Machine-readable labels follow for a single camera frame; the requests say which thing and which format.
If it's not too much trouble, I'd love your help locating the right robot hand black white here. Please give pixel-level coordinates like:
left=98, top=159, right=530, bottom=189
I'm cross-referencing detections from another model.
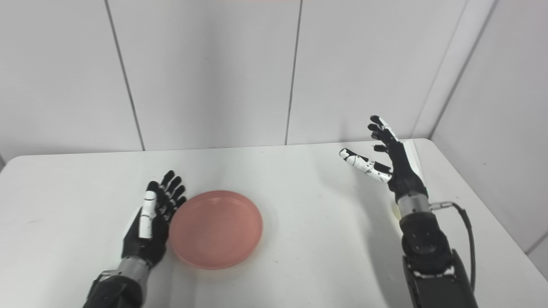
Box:
left=340, top=115, right=429, bottom=203

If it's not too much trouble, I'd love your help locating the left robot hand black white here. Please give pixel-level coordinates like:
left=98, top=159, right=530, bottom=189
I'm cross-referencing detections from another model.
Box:
left=122, top=170, right=188, bottom=268

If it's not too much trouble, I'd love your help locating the pink round plate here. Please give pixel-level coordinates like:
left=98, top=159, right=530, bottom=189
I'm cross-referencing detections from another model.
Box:
left=169, top=190, right=264, bottom=270

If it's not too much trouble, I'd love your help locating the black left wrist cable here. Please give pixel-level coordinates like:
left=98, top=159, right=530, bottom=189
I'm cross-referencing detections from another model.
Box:
left=91, top=270, right=116, bottom=288

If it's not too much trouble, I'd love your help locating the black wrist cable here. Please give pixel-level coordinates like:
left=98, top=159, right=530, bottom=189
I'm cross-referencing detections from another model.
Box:
left=91, top=270, right=116, bottom=288
left=429, top=201, right=477, bottom=292

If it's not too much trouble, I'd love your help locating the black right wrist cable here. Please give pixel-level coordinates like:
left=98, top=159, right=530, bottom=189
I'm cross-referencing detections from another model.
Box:
left=429, top=201, right=477, bottom=292

